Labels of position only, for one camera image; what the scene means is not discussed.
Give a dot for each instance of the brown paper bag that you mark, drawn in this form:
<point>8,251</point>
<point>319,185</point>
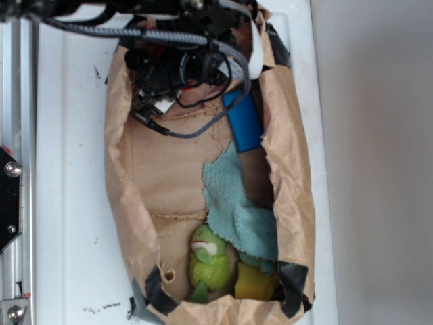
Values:
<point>162,189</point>

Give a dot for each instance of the aluminium extrusion rail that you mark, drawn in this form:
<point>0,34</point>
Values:
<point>18,54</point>

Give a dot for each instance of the metal corner bracket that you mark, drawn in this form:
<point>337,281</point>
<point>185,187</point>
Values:
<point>14,312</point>

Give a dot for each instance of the green plush toy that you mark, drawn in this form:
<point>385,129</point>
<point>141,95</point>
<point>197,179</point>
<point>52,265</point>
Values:
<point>209,267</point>

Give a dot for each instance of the black gripper with wiring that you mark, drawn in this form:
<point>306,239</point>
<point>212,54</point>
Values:
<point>163,76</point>

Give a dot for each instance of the blue rectangular block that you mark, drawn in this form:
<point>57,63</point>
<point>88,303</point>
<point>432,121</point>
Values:
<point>245,125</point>

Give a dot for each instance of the yellow sponge block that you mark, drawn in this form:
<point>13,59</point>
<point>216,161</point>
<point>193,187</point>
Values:
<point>254,284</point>

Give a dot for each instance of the teal woven cloth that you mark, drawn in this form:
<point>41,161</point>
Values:
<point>232,216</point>

